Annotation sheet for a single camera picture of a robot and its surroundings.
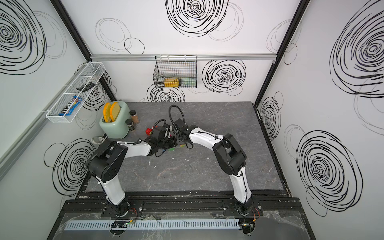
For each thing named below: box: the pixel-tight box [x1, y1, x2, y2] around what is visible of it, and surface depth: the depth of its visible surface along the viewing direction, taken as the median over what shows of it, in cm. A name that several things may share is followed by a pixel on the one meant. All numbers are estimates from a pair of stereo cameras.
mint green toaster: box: [99, 101, 131, 139], surface depth 96 cm
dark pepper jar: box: [125, 118, 136, 132], surface depth 101 cm
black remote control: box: [76, 81, 96, 92], surface depth 82 cm
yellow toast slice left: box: [103, 102, 111, 123], surface depth 89 cm
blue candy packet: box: [58, 96, 83, 116], surface depth 72 cm
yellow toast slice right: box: [109, 102, 121, 122], surface depth 90 cm
